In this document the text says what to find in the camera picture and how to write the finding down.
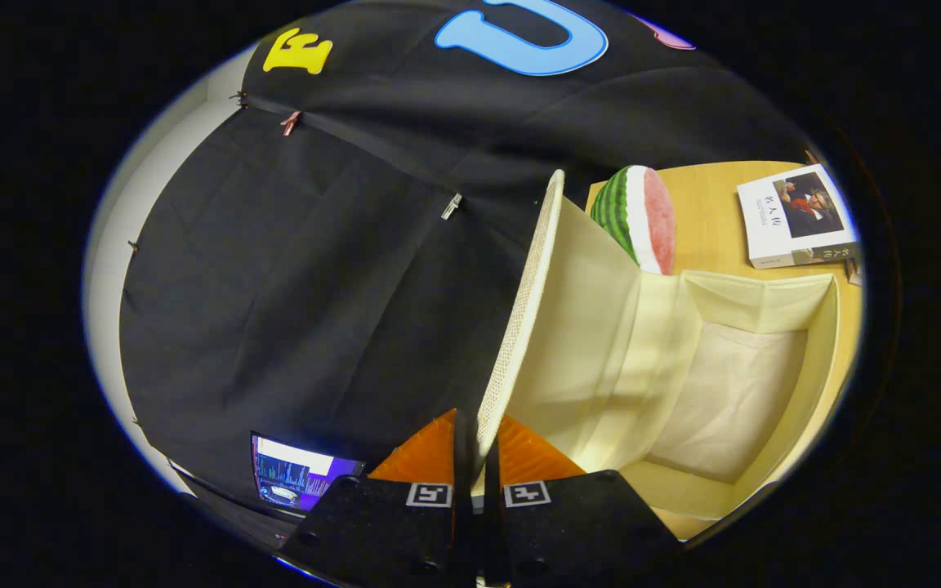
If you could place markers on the cream fabric storage box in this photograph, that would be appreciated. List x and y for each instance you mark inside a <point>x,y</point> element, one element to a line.
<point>585,327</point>

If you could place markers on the pink clip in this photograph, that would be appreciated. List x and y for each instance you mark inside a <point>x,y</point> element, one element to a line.
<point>291,122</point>

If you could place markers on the white portrait cover book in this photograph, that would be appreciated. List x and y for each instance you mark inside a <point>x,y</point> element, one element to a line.
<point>773,220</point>

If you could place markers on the monitor screen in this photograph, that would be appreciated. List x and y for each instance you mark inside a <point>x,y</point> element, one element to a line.
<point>299,474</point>

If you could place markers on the watermelon slice plush toy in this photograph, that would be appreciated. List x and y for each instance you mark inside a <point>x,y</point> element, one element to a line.
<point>630,212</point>

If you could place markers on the black backdrop cloth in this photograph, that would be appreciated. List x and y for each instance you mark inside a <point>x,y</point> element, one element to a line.
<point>315,286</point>

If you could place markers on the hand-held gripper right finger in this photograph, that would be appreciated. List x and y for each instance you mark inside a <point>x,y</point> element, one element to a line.
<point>491,506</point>

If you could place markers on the silver clip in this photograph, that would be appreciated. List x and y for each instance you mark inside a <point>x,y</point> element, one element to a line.
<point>452,206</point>

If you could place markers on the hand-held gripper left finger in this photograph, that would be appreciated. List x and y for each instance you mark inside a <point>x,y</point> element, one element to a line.
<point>464,490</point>

